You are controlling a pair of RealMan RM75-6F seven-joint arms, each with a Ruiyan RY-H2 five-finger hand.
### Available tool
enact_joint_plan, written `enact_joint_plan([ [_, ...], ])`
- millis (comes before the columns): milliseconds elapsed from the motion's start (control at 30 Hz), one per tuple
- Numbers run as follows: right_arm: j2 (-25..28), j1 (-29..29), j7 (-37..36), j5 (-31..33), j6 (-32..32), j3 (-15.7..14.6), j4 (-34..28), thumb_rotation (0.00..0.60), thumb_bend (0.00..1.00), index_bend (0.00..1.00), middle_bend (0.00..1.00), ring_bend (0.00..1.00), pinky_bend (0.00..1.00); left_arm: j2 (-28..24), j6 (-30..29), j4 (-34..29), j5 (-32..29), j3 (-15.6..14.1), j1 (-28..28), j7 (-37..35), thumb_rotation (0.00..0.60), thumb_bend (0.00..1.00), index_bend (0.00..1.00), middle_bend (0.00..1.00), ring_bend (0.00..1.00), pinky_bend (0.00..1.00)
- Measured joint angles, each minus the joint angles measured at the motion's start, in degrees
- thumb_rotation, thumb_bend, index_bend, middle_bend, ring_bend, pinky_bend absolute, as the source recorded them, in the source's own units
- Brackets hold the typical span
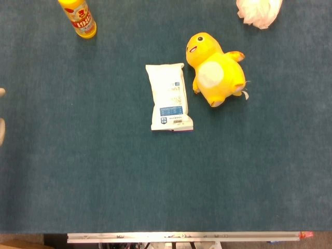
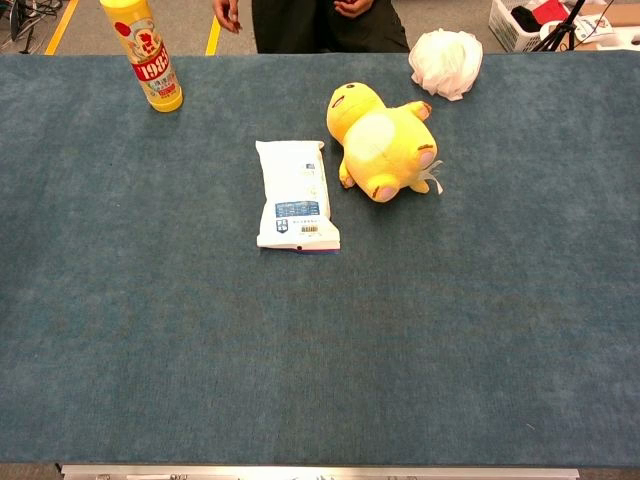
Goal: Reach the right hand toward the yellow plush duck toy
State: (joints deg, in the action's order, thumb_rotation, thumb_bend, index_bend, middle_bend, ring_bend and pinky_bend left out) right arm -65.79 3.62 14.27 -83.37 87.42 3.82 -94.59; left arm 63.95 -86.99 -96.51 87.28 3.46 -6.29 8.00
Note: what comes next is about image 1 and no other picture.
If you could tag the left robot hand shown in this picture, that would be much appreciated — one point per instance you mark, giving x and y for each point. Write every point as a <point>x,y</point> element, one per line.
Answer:
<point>1,128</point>

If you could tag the dark teal table cloth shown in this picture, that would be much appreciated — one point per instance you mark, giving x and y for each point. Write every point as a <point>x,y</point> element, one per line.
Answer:
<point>103,168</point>

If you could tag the yellow bottle with red label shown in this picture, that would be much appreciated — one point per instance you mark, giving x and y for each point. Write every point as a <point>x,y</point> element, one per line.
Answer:
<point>82,19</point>

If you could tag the white snack bag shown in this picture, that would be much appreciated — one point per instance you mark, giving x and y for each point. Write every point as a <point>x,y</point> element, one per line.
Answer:
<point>169,98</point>

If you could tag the yellow plush toy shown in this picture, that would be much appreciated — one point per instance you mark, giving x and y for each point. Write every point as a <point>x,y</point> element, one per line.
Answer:
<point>218,72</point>

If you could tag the crumpled white plastic bag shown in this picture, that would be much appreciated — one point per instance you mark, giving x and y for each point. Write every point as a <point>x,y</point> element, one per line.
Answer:
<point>259,11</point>

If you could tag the aluminium frame rail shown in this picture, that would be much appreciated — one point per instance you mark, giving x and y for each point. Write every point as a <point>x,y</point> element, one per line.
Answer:
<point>181,236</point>

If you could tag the red clamp on rail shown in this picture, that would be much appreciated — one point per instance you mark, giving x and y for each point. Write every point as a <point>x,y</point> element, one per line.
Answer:
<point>306,235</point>

